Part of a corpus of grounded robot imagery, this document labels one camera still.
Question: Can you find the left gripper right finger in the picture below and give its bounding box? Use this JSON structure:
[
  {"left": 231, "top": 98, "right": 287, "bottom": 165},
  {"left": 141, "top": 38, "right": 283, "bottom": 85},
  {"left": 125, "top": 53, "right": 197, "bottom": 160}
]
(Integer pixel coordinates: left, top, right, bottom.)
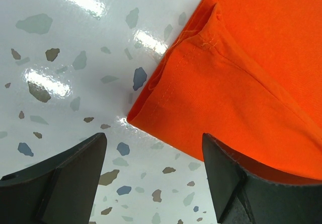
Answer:
[{"left": 202, "top": 133, "right": 321, "bottom": 223}]

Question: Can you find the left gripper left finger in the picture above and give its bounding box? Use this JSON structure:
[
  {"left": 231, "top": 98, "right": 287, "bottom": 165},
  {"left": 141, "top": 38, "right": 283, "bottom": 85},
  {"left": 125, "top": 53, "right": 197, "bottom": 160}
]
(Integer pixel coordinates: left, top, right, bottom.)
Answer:
[{"left": 1, "top": 133, "right": 107, "bottom": 224}]

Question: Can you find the orange t shirt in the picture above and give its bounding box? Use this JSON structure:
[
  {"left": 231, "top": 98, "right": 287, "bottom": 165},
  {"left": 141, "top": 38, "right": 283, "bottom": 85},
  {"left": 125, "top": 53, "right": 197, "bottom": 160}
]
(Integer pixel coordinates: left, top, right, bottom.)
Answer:
[{"left": 127, "top": 0, "right": 321, "bottom": 184}]

